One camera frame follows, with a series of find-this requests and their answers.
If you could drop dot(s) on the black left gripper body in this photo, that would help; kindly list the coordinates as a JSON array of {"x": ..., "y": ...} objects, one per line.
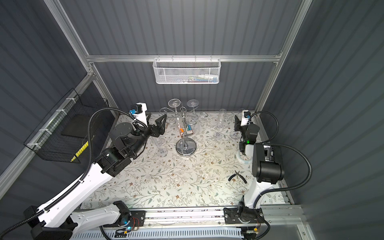
[{"x": 151, "y": 132}]

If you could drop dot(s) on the clear champagne flute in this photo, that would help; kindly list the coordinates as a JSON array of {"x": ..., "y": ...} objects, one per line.
[
  {"x": 171, "y": 120},
  {"x": 162, "y": 150}
]

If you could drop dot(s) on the silver wine glass rack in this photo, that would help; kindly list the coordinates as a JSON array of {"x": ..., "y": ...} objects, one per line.
[{"x": 186, "y": 146}]

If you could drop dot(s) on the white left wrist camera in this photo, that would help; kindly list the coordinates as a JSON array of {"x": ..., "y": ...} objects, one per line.
[{"x": 139, "y": 112}]

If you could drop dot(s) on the colourful small packet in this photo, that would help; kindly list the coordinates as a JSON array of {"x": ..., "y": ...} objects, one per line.
[{"x": 186, "y": 130}]

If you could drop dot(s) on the black pliers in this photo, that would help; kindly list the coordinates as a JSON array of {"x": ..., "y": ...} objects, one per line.
[{"x": 237, "y": 174}]

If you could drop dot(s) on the items in white basket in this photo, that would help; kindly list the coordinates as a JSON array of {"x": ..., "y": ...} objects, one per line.
[{"x": 200, "y": 79}]

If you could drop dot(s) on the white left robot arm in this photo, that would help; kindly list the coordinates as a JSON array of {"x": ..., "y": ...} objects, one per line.
[{"x": 58, "y": 219}]

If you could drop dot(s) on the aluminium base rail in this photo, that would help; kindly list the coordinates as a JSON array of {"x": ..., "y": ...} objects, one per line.
[{"x": 195, "y": 217}]

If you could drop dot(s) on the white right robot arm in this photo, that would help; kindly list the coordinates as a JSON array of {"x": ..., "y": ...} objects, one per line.
[{"x": 267, "y": 169}]

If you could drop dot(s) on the white wire mesh basket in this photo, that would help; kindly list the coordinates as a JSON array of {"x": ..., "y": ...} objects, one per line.
[{"x": 166, "y": 73}]

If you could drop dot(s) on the black wire mesh basket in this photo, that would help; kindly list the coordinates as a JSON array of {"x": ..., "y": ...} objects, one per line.
[{"x": 66, "y": 131}]

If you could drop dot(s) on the white round tape roll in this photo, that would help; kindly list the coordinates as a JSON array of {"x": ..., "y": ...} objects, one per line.
[{"x": 243, "y": 159}]

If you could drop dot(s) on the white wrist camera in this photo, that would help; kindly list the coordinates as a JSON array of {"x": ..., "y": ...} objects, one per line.
[
  {"x": 246, "y": 115},
  {"x": 139, "y": 112}
]

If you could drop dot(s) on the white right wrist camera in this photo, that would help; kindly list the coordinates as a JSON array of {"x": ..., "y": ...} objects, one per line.
[{"x": 246, "y": 115}]

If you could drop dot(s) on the yellow black striped item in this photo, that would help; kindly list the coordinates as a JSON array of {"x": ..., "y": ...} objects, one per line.
[{"x": 80, "y": 151}]

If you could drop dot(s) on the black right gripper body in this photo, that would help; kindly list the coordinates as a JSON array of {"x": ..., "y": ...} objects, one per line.
[{"x": 244, "y": 131}]

